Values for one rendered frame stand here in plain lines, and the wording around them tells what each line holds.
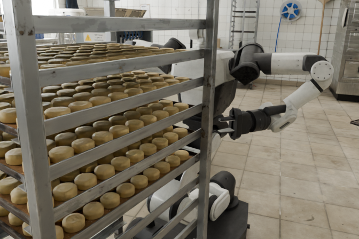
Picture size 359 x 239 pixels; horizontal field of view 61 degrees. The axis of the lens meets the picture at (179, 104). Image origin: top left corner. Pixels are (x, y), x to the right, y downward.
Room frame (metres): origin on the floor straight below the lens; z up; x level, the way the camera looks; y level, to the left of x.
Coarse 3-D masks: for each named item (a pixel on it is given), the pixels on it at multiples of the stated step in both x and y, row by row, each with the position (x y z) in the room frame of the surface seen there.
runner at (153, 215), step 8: (192, 184) 0.94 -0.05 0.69; (184, 192) 0.90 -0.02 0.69; (168, 200) 0.82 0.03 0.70; (176, 200) 0.86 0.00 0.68; (160, 208) 0.79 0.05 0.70; (152, 216) 0.76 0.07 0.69; (136, 224) 0.70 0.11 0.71; (144, 224) 0.73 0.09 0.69; (128, 232) 0.67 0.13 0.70; (136, 232) 0.70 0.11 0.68
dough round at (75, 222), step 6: (66, 216) 0.61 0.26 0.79; (72, 216) 0.61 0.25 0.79; (78, 216) 0.61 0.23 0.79; (66, 222) 0.59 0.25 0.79; (72, 222) 0.59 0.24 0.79; (78, 222) 0.59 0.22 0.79; (84, 222) 0.61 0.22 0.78; (66, 228) 0.58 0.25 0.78; (72, 228) 0.58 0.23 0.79; (78, 228) 0.58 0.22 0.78
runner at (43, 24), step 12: (36, 24) 0.51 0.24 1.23; (48, 24) 0.53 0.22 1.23; (60, 24) 0.55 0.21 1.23; (72, 24) 0.57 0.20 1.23; (84, 24) 0.59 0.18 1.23; (96, 24) 0.61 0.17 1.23; (108, 24) 0.64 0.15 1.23; (120, 24) 0.67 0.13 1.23; (132, 24) 0.70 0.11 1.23; (144, 24) 0.73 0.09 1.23; (156, 24) 0.77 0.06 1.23; (168, 24) 0.81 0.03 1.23; (180, 24) 0.86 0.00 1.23; (192, 24) 0.91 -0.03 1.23; (204, 24) 0.97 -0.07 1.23
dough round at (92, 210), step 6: (90, 204) 0.66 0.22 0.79; (96, 204) 0.66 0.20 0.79; (102, 204) 0.66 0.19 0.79; (84, 210) 0.64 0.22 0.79; (90, 210) 0.64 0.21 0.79; (96, 210) 0.64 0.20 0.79; (102, 210) 0.64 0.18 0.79; (84, 216) 0.63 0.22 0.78; (90, 216) 0.63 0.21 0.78; (96, 216) 0.63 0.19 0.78
